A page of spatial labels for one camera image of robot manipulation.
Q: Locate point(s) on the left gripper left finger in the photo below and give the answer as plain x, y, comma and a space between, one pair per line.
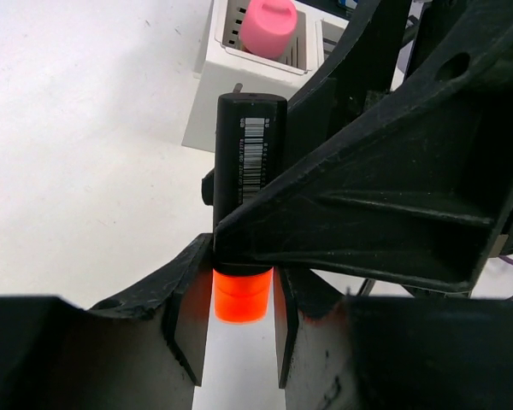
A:
142, 348

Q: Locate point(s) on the pink-capped pen tube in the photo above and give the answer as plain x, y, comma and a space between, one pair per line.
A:
267, 27

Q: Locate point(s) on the white compartment organizer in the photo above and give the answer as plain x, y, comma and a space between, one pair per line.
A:
221, 64

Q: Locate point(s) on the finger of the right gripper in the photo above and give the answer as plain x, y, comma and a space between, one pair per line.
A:
361, 64
418, 188

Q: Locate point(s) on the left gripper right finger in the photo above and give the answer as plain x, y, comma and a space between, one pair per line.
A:
374, 352

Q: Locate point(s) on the orange highlighter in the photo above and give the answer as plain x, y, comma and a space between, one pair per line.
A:
249, 141

